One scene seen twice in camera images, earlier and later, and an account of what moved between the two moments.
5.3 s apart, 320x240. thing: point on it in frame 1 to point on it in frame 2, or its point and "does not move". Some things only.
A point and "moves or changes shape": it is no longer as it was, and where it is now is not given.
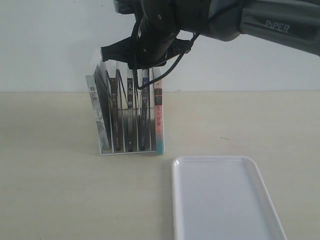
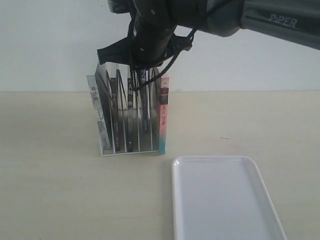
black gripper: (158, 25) does not move
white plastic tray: (221, 197) does not move
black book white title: (130, 115) does not move
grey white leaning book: (102, 134) does not move
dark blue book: (145, 120) moves or changes shape
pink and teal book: (158, 113) to (163, 113)
